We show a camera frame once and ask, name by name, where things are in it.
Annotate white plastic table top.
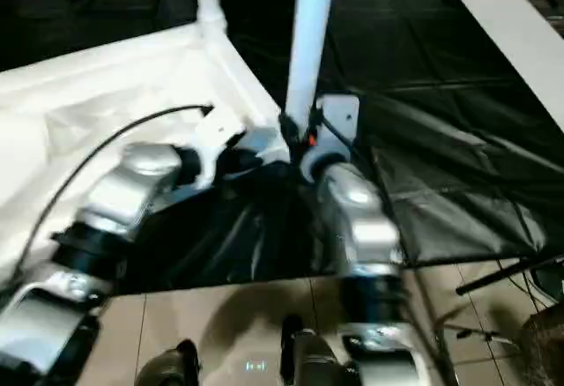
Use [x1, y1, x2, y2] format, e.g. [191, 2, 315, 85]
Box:
[0, 19, 292, 290]

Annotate dark robot right foot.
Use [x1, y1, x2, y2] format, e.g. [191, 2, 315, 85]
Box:
[281, 314, 349, 386]

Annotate white flat board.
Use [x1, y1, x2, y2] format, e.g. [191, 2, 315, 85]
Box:
[456, 0, 564, 134]

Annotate black stand leg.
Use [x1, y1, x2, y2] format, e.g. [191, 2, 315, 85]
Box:
[456, 256, 564, 297]

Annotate brown woven basket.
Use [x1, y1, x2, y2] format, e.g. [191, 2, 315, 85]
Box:
[522, 301, 564, 386]

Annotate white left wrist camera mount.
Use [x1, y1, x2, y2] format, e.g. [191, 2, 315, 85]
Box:
[193, 103, 248, 189]

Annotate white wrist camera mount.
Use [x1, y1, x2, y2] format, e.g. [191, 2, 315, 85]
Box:
[303, 94, 360, 180]
[193, 103, 248, 189]

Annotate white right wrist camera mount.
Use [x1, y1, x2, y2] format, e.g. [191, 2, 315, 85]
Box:
[303, 94, 360, 180]

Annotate chrome tube frame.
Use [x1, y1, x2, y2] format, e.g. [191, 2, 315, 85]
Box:
[440, 319, 516, 347]

